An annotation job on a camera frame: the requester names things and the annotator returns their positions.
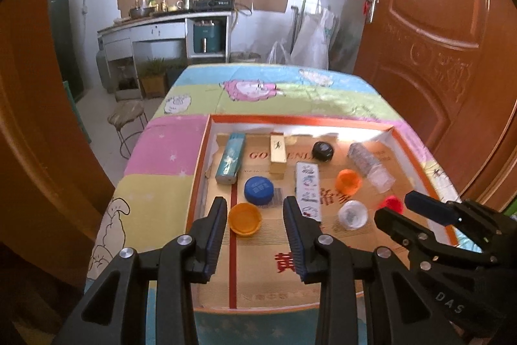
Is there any round metal stool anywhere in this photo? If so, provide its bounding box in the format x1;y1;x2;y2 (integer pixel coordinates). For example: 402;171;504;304
107;100;149;160

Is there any teal air fryer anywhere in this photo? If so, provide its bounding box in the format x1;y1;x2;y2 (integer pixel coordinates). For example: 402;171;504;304
193;19;223;54

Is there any red bottle cap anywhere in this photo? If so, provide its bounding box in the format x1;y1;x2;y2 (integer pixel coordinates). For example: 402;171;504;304
380;195;405;213

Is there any shallow orange-rimmed cardboard box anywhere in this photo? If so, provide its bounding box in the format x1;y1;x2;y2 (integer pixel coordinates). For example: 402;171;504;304
186;114;461;313

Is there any white plastic bag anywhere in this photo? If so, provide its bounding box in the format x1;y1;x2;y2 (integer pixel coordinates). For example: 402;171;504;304
266;41;291;65

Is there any white kitchen counter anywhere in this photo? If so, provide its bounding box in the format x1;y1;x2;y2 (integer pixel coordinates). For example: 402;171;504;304
98;11;232;65

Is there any small clear plastic bottle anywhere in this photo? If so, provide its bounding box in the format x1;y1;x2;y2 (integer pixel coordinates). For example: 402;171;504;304
347;142;396;192

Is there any large clear plastic bag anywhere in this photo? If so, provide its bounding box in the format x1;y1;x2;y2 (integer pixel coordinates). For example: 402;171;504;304
329;22;364;73

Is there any black gas stove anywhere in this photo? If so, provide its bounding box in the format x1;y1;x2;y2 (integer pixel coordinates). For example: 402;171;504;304
193;0;235;11

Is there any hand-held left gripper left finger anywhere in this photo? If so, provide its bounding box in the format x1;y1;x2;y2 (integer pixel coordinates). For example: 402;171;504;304
52;196;228;345

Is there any white woven sack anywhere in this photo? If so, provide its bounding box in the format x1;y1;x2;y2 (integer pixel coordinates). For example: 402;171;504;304
291;7;336;69

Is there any green printed carton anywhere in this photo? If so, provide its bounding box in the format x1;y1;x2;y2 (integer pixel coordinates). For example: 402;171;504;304
501;197;517;220

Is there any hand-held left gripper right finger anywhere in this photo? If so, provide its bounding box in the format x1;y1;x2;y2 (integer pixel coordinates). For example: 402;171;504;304
283;195;457;345

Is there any dark planter box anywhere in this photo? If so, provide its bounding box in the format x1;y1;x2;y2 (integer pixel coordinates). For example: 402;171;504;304
165;60;188;87

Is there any black bottle cap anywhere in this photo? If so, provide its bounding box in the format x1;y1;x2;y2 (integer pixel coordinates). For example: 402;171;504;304
312;141;335;163

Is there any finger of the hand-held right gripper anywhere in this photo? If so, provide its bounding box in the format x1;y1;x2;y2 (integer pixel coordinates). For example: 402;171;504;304
374;207;497;270
404;190;517;244

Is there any white cartoon-print lighter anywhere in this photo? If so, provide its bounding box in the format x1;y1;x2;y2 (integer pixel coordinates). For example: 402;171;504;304
295;161;322;224

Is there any crate with green plants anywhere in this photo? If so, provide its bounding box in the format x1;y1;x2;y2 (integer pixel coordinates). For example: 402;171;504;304
139;58;168;97

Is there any bent metal pipe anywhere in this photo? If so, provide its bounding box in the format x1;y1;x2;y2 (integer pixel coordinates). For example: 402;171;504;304
291;3;301;50

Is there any brown wooden door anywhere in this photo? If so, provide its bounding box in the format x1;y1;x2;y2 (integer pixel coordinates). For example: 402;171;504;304
353;0;517;200

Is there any teal lighter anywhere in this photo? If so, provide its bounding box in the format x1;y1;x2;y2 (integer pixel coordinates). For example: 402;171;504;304
215;133;247;185

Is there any yellow-orange bottle cap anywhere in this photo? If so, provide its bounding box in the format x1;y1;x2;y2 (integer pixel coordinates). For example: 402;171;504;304
228;203;261;236

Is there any orange bottle cap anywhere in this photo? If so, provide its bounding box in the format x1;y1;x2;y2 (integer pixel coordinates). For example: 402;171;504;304
336;169;362;195

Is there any wooden door frame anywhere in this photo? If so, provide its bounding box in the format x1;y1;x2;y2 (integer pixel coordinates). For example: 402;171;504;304
0;0;118;289

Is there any blue bottle cap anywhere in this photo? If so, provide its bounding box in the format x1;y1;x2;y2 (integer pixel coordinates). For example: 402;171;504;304
244;176;274;205

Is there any clear white bottle cap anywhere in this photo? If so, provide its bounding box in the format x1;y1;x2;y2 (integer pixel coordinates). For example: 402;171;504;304
338;200;369;229

